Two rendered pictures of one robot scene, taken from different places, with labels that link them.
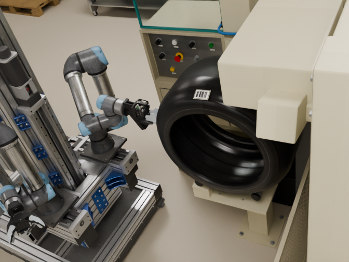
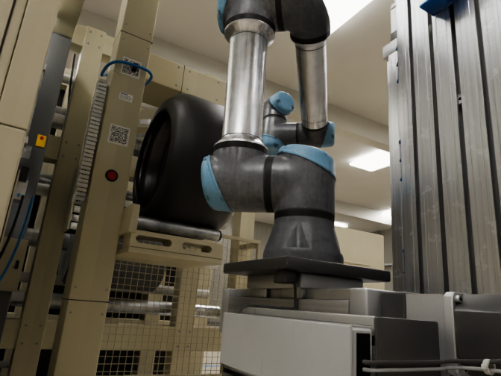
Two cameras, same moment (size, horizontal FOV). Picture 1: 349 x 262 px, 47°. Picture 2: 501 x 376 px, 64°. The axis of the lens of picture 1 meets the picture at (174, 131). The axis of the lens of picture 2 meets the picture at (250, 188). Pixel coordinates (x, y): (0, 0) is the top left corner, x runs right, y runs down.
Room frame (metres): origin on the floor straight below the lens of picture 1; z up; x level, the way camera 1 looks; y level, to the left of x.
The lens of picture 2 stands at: (2.70, 0.65, 0.64)
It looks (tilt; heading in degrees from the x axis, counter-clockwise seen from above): 17 degrees up; 202
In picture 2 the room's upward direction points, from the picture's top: 4 degrees clockwise
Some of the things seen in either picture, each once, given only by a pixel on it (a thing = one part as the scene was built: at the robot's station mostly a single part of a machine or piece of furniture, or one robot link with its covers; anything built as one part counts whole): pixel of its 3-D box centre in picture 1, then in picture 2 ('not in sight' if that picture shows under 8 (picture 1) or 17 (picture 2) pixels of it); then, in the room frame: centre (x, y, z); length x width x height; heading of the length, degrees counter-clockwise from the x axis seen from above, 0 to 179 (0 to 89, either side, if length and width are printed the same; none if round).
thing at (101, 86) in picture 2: not in sight; (92, 139); (1.64, -0.43, 1.19); 0.05 x 0.04 x 0.48; 53
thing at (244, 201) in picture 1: (241, 176); (160, 258); (1.34, -0.27, 0.80); 0.37 x 0.36 x 0.02; 53
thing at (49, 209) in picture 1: (48, 199); not in sight; (1.57, 0.78, 0.77); 0.15 x 0.15 x 0.10
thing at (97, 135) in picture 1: (95, 126); (301, 182); (1.95, 0.45, 0.88); 0.13 x 0.12 x 0.14; 99
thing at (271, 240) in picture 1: (261, 225); not in sight; (1.55, -0.40, 0.01); 0.27 x 0.27 x 0.02; 53
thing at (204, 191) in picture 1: (214, 166); (174, 245); (1.42, -0.15, 0.84); 0.36 x 0.09 x 0.06; 143
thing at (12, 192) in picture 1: (10, 197); not in sight; (1.38, 0.84, 1.04); 0.11 x 0.08 x 0.09; 25
